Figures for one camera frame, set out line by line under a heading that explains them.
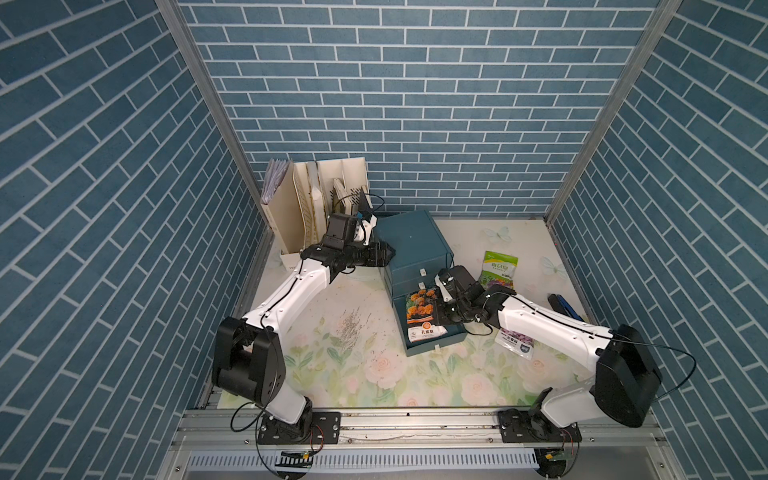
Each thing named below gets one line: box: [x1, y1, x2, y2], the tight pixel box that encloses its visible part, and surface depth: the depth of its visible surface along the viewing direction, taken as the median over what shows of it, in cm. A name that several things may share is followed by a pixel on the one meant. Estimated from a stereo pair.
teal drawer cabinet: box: [374, 210, 455, 326], surface depth 88 cm
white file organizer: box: [261, 157, 369, 270], surface depth 104 cm
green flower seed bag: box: [479, 250, 519, 291], surface depth 107 cm
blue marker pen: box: [548, 294, 585, 322], surface depth 96 cm
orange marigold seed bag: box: [405, 288, 448, 343], surface depth 86 cm
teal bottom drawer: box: [392, 290, 468, 357], surface depth 83 cm
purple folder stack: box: [261, 158, 292, 205], surface depth 93 cm
